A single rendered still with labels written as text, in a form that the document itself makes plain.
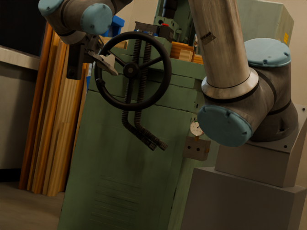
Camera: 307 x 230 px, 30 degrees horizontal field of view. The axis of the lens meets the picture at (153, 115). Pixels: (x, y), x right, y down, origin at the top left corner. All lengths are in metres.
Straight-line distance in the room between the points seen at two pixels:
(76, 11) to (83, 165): 0.82
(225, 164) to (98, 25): 0.56
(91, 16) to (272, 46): 0.51
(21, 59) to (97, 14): 2.13
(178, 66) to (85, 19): 0.67
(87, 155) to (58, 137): 1.42
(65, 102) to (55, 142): 0.27
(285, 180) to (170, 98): 0.68
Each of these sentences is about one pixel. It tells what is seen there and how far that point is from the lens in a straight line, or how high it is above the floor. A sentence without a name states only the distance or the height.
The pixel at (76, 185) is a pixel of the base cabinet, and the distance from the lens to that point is 2.32.
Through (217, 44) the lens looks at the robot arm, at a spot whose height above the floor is 0.88.
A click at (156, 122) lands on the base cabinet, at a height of 0.64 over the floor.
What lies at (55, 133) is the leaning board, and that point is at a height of 0.40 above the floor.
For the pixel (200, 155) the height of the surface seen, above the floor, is 0.56.
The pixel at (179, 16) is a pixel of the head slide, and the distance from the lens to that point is 2.51.
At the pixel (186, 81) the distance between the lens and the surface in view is 2.21.
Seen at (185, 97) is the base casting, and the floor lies 0.76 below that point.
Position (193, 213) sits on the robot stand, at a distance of 1.70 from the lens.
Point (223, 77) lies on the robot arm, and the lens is 1.44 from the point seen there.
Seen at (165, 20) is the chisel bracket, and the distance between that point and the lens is 2.38.
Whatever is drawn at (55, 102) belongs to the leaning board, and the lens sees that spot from 3.75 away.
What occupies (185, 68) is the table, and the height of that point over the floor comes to 0.87.
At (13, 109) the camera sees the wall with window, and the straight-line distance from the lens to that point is 3.87.
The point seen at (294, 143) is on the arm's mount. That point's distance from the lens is 1.73.
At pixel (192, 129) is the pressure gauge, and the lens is 2.13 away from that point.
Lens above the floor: 0.69
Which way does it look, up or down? 1 degrees down
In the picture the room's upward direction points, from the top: 12 degrees clockwise
